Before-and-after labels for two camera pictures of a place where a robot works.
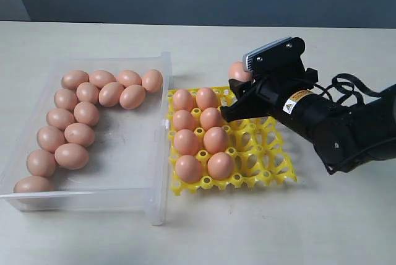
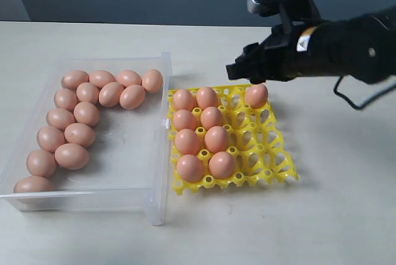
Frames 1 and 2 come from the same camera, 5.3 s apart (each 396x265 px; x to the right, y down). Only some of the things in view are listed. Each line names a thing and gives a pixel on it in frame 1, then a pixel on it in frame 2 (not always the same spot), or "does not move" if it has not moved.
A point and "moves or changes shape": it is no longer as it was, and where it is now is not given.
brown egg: x=132 y=96 does not move
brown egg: x=215 y=140 does not move
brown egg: x=188 y=168 does not move
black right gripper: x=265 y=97 -> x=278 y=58
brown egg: x=237 y=72 moves or changes shape
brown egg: x=206 y=97 does not move
